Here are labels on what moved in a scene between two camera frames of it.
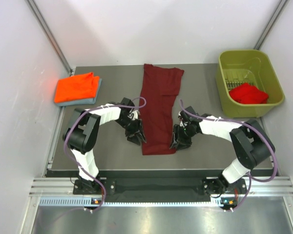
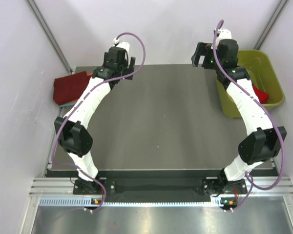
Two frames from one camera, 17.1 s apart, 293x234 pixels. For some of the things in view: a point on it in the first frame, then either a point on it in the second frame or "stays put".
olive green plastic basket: (236, 67) stays put
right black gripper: (184, 143) -> (203, 49)
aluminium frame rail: (281, 186) stays put
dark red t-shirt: (159, 88) -> (69, 88)
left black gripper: (137, 130) -> (130, 67)
